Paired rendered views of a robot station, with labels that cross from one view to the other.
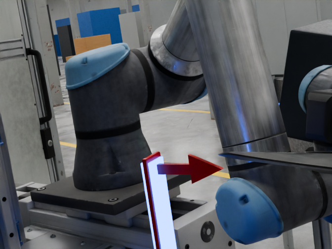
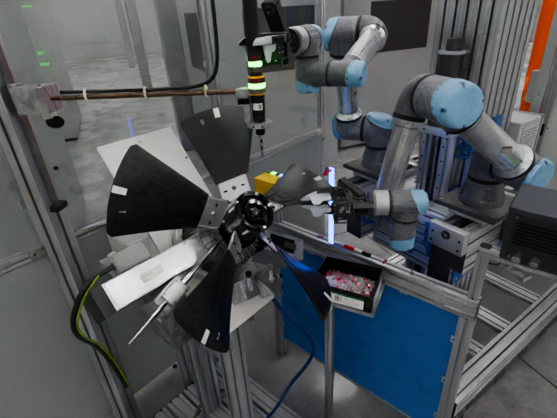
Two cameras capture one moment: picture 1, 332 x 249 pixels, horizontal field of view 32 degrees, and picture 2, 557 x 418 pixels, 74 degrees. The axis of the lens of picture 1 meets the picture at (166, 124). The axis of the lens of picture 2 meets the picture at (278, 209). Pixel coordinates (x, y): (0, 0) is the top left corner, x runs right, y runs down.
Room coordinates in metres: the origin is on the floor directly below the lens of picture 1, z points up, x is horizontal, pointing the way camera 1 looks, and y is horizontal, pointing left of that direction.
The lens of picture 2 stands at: (0.54, -1.24, 1.70)
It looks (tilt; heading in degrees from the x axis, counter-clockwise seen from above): 28 degrees down; 103
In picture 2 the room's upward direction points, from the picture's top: 4 degrees counter-clockwise
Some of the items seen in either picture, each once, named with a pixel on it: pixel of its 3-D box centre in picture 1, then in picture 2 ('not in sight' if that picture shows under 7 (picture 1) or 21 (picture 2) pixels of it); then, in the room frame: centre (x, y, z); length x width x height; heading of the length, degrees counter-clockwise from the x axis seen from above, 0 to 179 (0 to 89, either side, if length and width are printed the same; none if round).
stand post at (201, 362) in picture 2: not in sight; (194, 328); (-0.07, -0.23, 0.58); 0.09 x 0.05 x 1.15; 60
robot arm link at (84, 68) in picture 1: (104, 85); (491, 157); (1.00, 0.10, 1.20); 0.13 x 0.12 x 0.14; 119
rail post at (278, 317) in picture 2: not in sight; (278, 298); (0.18, 0.19, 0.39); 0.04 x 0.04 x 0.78; 60
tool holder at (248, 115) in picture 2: not in sight; (254, 107); (0.28, -0.29, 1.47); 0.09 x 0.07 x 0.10; 5
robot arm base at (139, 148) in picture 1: (111, 150); (482, 187); (1.00, 0.10, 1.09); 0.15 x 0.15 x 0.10
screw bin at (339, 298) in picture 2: not in sight; (346, 283); (0.53, -0.20, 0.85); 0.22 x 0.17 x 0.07; 165
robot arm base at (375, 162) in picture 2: not in sight; (377, 153); (0.64, 0.44, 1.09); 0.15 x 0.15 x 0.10
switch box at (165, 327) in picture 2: not in sight; (167, 312); (-0.12, -0.31, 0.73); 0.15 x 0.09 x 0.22; 150
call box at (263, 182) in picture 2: not in sight; (276, 188); (0.21, 0.17, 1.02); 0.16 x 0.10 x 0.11; 150
